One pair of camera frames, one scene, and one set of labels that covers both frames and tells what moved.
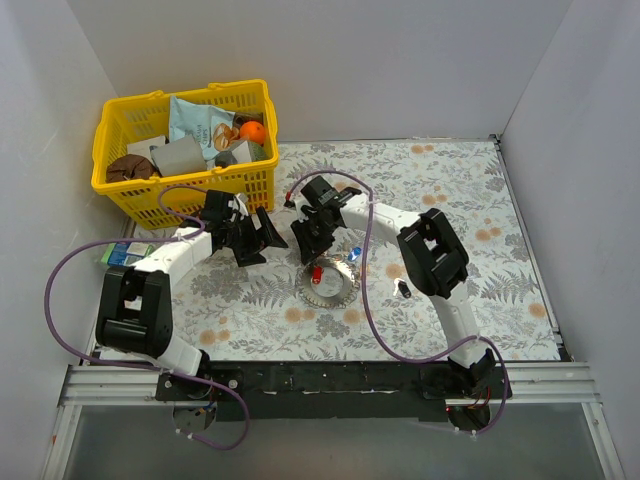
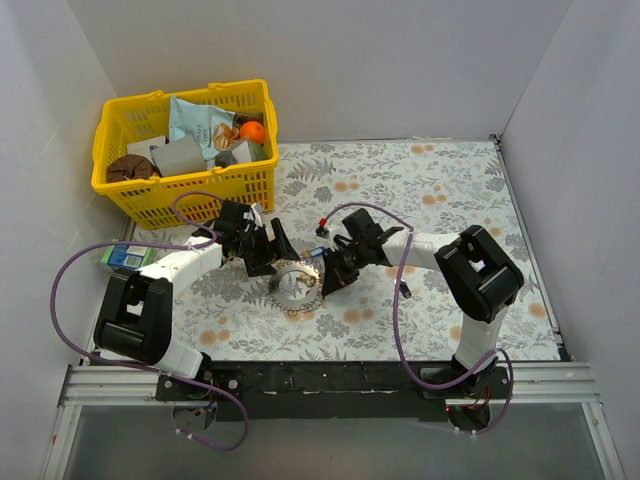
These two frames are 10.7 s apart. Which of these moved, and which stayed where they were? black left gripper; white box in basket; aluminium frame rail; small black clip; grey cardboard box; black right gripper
Moved: black right gripper; black left gripper
Stayed: white box in basket; grey cardboard box; small black clip; aluminium frame rail
